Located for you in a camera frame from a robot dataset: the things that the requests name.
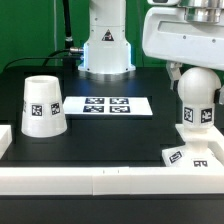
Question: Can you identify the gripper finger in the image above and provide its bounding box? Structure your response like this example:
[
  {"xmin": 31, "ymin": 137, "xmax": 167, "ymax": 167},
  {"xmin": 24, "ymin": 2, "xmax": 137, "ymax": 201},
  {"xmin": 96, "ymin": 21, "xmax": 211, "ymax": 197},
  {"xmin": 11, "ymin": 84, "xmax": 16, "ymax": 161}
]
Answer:
[
  {"xmin": 214, "ymin": 85, "xmax": 224, "ymax": 105},
  {"xmin": 166, "ymin": 61, "xmax": 182, "ymax": 91}
]

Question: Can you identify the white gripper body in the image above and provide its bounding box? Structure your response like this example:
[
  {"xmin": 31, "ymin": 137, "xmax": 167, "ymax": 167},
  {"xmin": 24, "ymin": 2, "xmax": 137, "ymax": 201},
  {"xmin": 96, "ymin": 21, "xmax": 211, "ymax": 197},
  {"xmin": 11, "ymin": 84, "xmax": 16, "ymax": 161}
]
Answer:
[{"xmin": 142, "ymin": 7, "xmax": 224, "ymax": 71}]

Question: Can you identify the white lamp bulb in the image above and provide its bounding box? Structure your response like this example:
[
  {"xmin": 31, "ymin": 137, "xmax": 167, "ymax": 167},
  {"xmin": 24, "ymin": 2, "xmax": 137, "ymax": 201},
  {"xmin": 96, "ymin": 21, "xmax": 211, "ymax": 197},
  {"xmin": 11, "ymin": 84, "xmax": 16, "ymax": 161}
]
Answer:
[{"xmin": 178, "ymin": 67, "xmax": 221, "ymax": 132}]

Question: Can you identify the white lamp base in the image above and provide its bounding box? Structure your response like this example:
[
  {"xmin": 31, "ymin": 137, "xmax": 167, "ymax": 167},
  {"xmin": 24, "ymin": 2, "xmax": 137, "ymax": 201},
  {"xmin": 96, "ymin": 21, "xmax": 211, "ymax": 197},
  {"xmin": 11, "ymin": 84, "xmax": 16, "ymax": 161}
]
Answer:
[{"xmin": 162, "ymin": 124, "xmax": 224, "ymax": 168}]

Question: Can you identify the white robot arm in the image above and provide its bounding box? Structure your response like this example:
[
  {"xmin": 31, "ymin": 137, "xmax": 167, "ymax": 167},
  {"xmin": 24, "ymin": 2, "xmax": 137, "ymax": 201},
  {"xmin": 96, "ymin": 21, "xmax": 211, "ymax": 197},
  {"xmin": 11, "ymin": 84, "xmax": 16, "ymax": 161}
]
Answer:
[{"xmin": 79, "ymin": 0, "xmax": 224, "ymax": 90}]

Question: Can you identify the white lamp shade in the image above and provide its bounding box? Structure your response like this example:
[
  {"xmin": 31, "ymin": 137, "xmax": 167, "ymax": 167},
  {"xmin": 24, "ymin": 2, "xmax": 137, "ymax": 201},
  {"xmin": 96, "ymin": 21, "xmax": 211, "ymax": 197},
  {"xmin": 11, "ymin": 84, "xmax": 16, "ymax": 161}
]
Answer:
[{"xmin": 21, "ymin": 75, "xmax": 67, "ymax": 138}]

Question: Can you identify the white marker board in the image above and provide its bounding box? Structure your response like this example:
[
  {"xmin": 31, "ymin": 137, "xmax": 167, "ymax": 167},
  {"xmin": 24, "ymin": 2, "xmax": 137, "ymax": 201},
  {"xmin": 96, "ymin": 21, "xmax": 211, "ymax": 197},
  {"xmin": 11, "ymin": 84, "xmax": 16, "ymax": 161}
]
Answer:
[{"xmin": 63, "ymin": 96, "xmax": 153, "ymax": 116}]

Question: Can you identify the white left fence block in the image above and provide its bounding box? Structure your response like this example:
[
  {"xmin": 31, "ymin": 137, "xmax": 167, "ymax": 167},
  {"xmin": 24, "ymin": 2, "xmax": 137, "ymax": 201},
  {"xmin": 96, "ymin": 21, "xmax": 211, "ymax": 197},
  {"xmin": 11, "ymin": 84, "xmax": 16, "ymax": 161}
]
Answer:
[{"xmin": 0, "ymin": 125, "xmax": 12, "ymax": 159}]

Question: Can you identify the black cable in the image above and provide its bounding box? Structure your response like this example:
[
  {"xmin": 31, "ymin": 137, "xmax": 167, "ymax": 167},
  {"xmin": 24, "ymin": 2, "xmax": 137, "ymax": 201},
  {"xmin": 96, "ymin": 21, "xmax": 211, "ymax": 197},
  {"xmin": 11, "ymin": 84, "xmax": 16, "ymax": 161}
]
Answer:
[{"xmin": 2, "ymin": 48, "xmax": 84, "ymax": 72}]

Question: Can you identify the black vertical hose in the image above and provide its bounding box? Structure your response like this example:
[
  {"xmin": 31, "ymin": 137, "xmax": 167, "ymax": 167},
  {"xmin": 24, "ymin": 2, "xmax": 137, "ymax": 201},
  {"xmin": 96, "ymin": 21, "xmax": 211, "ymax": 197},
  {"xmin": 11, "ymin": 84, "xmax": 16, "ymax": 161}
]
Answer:
[{"xmin": 61, "ymin": 0, "xmax": 75, "ymax": 51}]

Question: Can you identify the white front fence rail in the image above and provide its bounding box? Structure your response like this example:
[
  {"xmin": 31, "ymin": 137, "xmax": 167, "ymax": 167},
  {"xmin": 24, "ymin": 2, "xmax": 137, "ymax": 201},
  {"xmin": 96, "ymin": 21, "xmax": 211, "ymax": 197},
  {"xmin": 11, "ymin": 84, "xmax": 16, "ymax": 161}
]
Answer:
[{"xmin": 0, "ymin": 167, "xmax": 224, "ymax": 195}]

